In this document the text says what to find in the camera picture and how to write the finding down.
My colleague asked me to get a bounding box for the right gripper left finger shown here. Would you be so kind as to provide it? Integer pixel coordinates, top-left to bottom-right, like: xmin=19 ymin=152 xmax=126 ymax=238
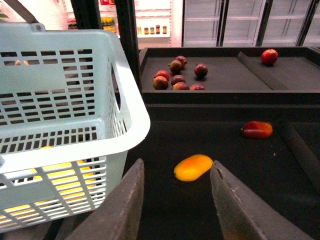
xmin=67 ymin=158 xmax=145 ymax=240

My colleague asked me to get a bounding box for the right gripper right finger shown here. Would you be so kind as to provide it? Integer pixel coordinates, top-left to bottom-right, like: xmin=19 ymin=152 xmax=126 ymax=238
xmin=210 ymin=160 xmax=312 ymax=240

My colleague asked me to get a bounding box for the yellow orange mango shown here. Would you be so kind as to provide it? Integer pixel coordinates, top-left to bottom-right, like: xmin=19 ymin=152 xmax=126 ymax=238
xmin=173 ymin=154 xmax=214 ymax=182

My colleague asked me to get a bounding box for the light blue plastic basket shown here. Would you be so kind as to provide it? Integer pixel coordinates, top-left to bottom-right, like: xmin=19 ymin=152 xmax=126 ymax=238
xmin=0 ymin=22 xmax=151 ymax=233

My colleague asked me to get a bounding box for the brown basket handle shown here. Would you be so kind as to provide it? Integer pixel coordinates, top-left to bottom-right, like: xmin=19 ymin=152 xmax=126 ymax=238
xmin=4 ymin=0 xmax=39 ymax=24

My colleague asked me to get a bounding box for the red mango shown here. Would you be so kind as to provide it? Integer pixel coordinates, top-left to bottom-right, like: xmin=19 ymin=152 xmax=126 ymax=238
xmin=240 ymin=121 xmax=273 ymax=139

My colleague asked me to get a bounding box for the red apple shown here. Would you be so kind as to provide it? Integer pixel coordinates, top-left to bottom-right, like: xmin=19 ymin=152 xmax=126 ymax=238
xmin=260 ymin=49 xmax=279 ymax=65

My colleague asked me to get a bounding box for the glass door display fridge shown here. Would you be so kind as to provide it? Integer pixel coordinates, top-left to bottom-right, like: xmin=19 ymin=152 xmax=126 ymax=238
xmin=182 ymin=0 xmax=320 ymax=47

